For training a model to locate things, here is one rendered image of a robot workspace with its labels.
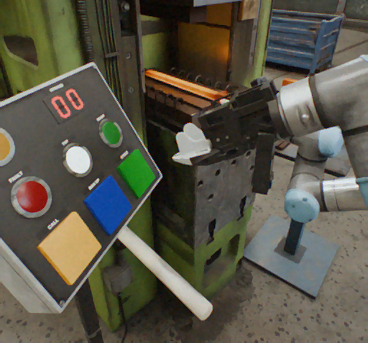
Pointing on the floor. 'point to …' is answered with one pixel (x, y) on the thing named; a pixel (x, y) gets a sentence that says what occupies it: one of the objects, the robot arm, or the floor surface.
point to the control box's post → (88, 312)
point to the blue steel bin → (302, 39)
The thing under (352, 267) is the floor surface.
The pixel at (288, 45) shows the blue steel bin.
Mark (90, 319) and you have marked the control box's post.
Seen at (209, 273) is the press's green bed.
